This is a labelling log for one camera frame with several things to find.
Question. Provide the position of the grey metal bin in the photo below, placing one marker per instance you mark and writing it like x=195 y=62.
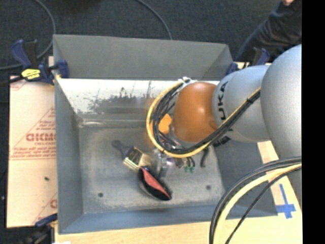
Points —
x=106 y=184

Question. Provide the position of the brown cardboard board red print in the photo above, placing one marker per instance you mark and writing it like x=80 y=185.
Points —
x=30 y=177

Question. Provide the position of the person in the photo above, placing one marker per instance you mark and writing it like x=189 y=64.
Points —
x=281 y=27

